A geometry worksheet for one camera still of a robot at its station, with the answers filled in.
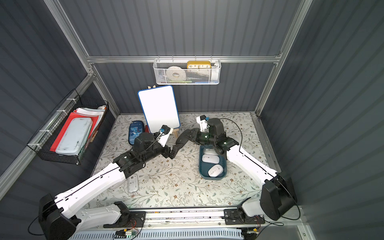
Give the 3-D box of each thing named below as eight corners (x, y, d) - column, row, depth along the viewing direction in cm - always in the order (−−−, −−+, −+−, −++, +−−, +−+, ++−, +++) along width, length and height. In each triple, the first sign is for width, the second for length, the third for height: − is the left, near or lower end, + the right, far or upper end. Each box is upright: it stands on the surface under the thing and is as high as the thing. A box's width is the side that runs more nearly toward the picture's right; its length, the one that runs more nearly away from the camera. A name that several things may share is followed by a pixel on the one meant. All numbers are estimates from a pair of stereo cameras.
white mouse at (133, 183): (129, 193, 83) (128, 192, 81) (129, 177, 89) (128, 175, 87) (138, 191, 84) (137, 190, 82) (138, 174, 90) (136, 173, 88)
